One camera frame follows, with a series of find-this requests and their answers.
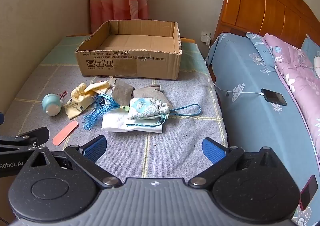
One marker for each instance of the grey cloth piece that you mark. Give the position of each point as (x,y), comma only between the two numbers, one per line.
(121,91)
(150,93)

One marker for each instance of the white cloth item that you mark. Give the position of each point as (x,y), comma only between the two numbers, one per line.
(317,64)

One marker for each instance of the white wall socket with charger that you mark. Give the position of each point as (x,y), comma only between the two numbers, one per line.
(205,37)

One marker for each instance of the blue pillow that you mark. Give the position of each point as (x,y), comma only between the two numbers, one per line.
(311,49)

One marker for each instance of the cream cloth piece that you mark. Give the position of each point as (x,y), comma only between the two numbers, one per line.
(97,87)

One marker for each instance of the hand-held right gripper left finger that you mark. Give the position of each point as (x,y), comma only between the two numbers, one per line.
(96,149)

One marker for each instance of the yellow cleaning cloth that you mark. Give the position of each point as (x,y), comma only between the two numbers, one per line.
(77,108)

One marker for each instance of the pink nail file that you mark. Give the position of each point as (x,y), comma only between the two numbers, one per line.
(65,133)

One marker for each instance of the wooden headboard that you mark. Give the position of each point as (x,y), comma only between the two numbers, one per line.
(262,8)

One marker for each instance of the cardboard box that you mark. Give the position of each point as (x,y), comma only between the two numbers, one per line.
(130,63)

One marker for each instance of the blue floral bedsheet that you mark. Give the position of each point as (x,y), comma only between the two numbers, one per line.
(250,128)

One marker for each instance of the purple floral quilt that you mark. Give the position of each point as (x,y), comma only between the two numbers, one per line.
(297,73)

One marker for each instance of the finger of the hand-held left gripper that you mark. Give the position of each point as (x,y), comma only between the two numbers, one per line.
(1,118)
(27,138)

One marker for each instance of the red rimmed phone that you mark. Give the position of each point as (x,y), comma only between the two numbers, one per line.
(308,192)

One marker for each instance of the black phone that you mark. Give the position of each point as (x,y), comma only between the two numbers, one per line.
(273,96)

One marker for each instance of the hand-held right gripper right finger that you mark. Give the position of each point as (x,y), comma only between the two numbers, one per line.
(212,151)

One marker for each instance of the white cloth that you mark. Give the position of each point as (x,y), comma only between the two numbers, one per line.
(117,122)

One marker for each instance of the floral sachet with blue tassel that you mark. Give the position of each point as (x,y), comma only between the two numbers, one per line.
(145,108)

